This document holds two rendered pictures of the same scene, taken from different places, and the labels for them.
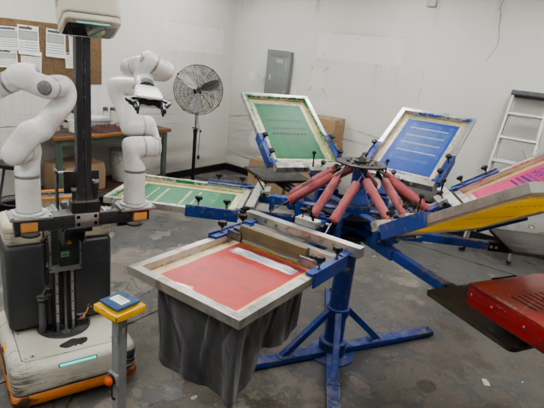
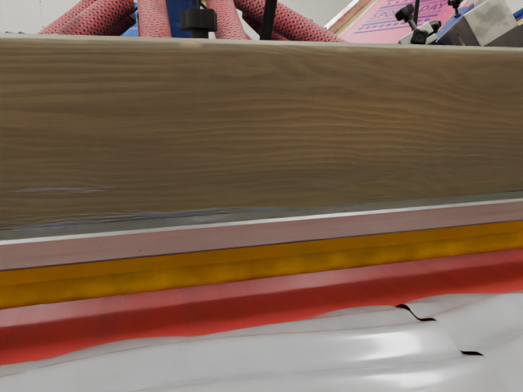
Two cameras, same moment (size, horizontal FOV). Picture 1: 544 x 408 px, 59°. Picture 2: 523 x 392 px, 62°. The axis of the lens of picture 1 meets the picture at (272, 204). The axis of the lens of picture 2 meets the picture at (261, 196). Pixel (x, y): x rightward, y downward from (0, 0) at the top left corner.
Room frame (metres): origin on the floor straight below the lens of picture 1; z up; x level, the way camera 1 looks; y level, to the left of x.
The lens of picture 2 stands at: (2.01, 0.15, 1.04)
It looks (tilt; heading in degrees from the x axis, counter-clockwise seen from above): 13 degrees down; 311
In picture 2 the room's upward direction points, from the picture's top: straight up
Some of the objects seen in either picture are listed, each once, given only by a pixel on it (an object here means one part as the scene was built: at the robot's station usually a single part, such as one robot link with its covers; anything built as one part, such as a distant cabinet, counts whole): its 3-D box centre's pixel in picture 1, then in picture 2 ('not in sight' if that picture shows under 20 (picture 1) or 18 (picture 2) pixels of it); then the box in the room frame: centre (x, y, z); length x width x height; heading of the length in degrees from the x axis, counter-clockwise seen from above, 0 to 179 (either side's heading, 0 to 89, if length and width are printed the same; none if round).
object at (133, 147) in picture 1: (137, 154); not in sight; (2.13, 0.63, 1.37); 0.13 x 0.10 x 0.16; 127
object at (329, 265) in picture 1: (327, 269); not in sight; (1.98, -0.28, 0.98); 0.30 x 0.05 x 0.07; 146
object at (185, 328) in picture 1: (194, 339); not in sight; (1.69, 0.25, 0.74); 0.45 x 0.03 x 0.43; 56
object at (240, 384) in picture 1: (269, 335); not in sight; (1.78, -0.05, 0.74); 0.46 x 0.04 x 0.42; 146
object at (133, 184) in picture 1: (133, 186); not in sight; (2.13, 0.64, 1.21); 0.16 x 0.13 x 0.15; 36
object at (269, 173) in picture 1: (301, 193); not in sight; (3.41, -0.20, 0.91); 1.34 x 0.40 x 0.08; 26
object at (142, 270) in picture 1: (244, 265); not in sight; (1.94, 0.09, 0.97); 0.79 x 0.58 x 0.04; 146
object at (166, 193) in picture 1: (208, 184); not in sight; (2.87, 0.40, 1.05); 1.08 x 0.61 x 0.23; 86
